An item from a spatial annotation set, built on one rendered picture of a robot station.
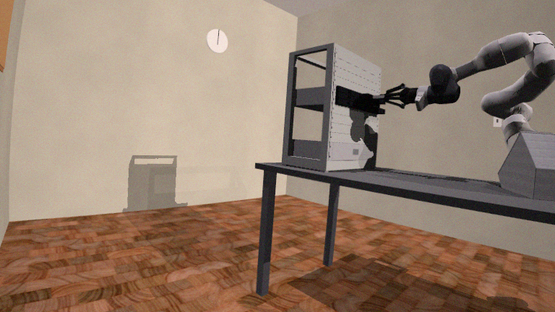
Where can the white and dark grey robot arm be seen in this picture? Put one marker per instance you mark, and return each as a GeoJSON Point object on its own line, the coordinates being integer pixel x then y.
{"type": "Point", "coordinates": [539, 54]}

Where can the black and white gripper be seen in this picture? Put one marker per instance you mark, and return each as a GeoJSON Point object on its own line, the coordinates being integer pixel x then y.
{"type": "Point", "coordinates": [403, 95]}

